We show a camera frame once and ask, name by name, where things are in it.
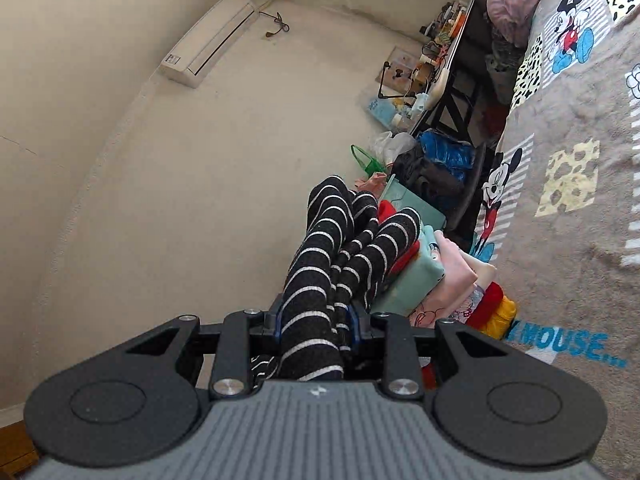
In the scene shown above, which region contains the black white striped garment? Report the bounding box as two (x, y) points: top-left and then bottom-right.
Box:
(250, 176), (422, 387)

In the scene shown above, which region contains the colourful folded clothes pile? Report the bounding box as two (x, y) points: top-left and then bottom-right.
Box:
(354, 171), (519, 391)

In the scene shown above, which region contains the cluttered dark side table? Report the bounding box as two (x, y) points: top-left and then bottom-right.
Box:
(364, 0), (488, 141)

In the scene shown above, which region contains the white wall air conditioner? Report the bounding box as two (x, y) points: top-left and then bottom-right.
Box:
(160, 0), (257, 89)

